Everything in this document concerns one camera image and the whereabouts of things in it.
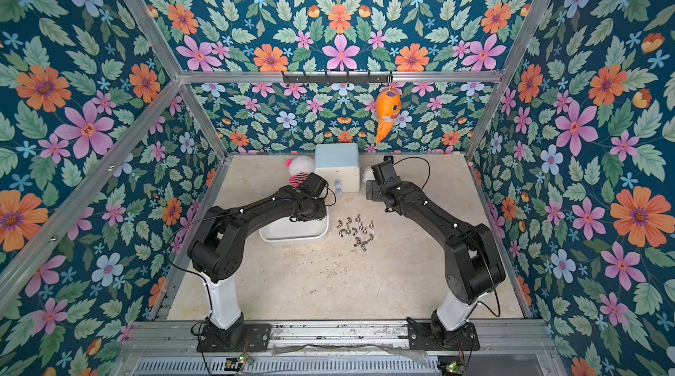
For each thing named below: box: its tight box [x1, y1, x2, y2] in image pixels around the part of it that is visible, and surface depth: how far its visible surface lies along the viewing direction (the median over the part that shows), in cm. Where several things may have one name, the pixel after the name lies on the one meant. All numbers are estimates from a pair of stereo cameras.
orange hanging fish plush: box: [375, 81, 406, 147], surface depth 96 cm
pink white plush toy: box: [285, 154, 315, 188], surface depth 110 cm
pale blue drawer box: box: [313, 142, 360, 189], surface depth 100 cm
